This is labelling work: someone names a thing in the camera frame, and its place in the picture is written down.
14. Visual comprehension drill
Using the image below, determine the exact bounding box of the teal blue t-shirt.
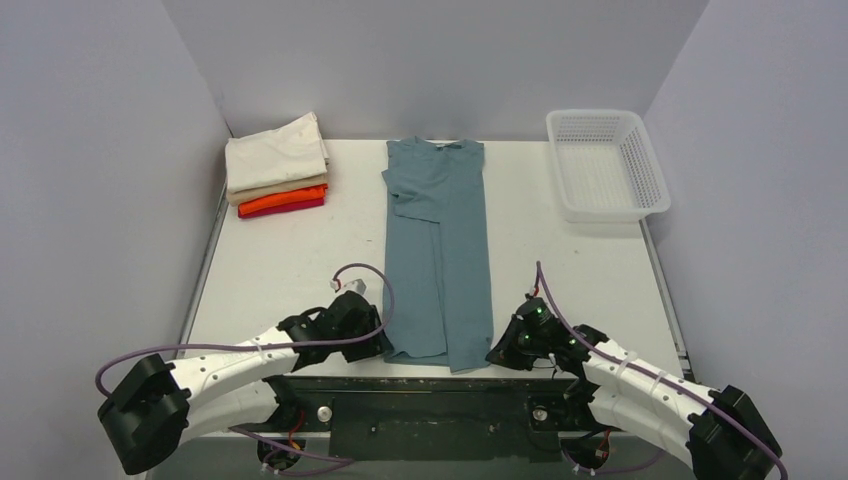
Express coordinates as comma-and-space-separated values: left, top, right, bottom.
382, 137, 494, 373

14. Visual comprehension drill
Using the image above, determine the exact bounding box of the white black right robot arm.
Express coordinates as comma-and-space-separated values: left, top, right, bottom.
487, 297, 782, 479

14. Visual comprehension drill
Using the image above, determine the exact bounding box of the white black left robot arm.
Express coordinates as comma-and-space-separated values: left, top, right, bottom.
97, 291, 392, 475

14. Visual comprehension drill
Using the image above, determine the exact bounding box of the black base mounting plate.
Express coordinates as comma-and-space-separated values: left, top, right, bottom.
235, 376, 636, 468

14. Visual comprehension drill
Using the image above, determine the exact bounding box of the folded red t-shirt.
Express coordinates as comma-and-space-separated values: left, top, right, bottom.
238, 199, 325, 219

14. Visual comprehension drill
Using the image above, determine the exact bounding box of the folded orange t-shirt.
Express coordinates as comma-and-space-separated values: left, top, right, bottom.
238, 184, 328, 218

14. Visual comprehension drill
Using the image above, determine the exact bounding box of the folded beige t-shirt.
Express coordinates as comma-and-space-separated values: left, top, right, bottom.
225, 174, 328, 206

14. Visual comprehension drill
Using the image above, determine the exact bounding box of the folded cream t-shirt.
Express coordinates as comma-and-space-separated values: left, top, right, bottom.
225, 112, 329, 193

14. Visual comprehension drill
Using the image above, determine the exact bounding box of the white perforated plastic basket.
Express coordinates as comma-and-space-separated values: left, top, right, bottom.
546, 109, 671, 223

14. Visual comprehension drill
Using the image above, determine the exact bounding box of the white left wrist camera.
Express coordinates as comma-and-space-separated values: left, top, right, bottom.
343, 279, 367, 296

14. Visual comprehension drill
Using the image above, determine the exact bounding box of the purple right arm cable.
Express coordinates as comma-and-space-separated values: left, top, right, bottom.
535, 260, 790, 480

